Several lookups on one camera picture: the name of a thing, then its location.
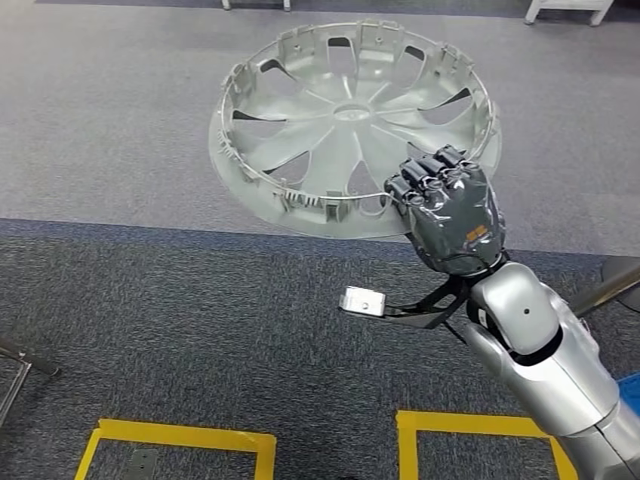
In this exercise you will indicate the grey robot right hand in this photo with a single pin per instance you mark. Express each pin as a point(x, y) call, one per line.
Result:
point(450, 218)

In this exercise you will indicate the silver wheel hubcap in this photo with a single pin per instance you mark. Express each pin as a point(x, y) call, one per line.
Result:
point(350, 112)

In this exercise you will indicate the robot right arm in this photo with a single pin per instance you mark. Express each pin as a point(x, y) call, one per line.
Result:
point(550, 358)

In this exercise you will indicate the dark robot torso part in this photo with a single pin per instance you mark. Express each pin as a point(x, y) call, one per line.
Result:
point(140, 465)

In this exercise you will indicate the yellow floor tape square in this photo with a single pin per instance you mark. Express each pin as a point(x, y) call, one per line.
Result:
point(450, 424)

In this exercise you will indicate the white furniture base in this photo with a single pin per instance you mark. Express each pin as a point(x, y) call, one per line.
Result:
point(570, 8)

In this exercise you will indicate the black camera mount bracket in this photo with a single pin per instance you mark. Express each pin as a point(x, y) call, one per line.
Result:
point(425, 311)

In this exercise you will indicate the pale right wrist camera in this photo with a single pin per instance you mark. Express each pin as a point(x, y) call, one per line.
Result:
point(362, 302)

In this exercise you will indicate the metal frame foot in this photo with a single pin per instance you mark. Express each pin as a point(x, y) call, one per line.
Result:
point(25, 358)

